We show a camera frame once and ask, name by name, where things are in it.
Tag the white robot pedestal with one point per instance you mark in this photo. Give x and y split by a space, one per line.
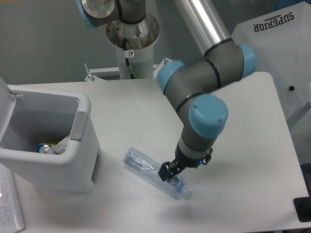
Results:
134 46

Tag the white umbrella with text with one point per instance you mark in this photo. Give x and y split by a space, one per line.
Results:
282 43

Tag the clear plastic bottle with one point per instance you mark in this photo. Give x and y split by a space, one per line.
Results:
148 169

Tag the blue yellow snack package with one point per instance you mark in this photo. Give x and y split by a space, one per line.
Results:
46 147

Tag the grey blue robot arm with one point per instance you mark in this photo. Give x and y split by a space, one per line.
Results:
189 89

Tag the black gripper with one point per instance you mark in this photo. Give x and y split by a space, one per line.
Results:
181 162

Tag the white metal base bracket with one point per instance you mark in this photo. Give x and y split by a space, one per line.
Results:
113 73

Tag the black device at edge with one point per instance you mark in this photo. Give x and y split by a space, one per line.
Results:
303 208

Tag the white trash can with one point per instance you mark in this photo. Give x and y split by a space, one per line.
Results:
29 116

